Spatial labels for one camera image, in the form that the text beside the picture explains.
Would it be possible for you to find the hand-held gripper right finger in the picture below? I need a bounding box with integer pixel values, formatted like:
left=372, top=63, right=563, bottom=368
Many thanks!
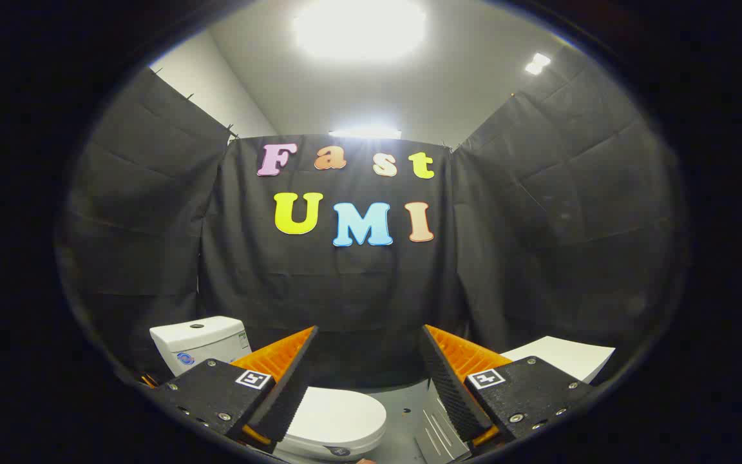
left=417, top=324, right=599, bottom=452

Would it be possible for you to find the grey drawer cabinet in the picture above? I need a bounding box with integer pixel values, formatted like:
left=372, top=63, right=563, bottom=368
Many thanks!
left=413, top=335, right=617, bottom=463

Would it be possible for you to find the white toilet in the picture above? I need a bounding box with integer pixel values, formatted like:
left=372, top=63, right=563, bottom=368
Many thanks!
left=149, top=315, right=387, bottom=464

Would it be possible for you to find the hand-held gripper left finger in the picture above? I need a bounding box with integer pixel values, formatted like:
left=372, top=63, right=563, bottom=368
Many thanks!
left=151, top=325, right=319, bottom=447

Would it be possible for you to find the white toilet lid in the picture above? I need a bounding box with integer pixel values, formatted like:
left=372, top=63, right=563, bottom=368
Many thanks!
left=280, top=386, right=388, bottom=455

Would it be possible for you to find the black backdrop cloth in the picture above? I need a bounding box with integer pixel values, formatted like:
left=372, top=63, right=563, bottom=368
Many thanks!
left=55, top=45, right=690, bottom=391

